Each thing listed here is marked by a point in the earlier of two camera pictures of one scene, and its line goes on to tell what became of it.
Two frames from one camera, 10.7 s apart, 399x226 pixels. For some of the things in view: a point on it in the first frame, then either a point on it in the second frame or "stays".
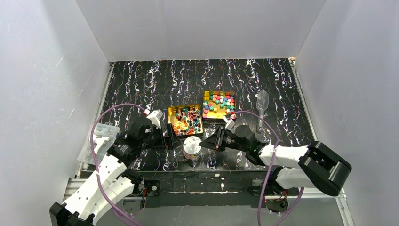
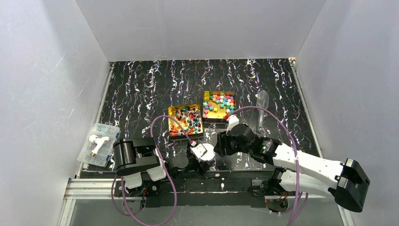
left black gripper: (169, 136) -> (193, 160)
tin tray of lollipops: (186, 119) stays
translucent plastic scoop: (262, 100) stays
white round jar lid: (191, 146) -> (210, 154)
